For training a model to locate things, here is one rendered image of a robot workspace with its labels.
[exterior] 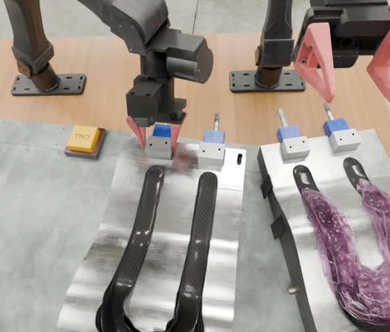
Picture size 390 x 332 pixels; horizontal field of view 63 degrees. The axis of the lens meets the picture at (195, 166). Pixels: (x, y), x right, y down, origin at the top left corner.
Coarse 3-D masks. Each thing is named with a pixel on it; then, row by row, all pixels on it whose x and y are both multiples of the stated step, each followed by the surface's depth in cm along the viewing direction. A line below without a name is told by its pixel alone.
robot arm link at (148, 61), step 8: (144, 56) 53; (152, 56) 53; (160, 56) 53; (144, 64) 54; (152, 64) 53; (160, 64) 54; (144, 72) 55; (152, 72) 54; (160, 72) 54; (152, 80) 56
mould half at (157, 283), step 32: (128, 160) 65; (160, 160) 65; (192, 160) 65; (128, 192) 62; (192, 192) 62; (224, 192) 61; (128, 224) 60; (160, 224) 59; (224, 224) 59; (96, 256) 55; (160, 256) 55; (224, 256) 55; (96, 288) 50; (160, 288) 50; (224, 288) 50; (64, 320) 48; (160, 320) 47; (224, 320) 47
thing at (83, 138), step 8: (80, 128) 76; (88, 128) 76; (96, 128) 76; (72, 136) 75; (80, 136) 75; (88, 136) 75; (96, 136) 76; (72, 144) 74; (80, 144) 74; (88, 144) 74
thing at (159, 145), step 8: (160, 128) 67; (168, 128) 67; (152, 136) 65; (160, 136) 65; (168, 136) 66; (152, 144) 64; (160, 144) 64; (168, 144) 64; (152, 152) 64; (160, 152) 63; (168, 152) 63
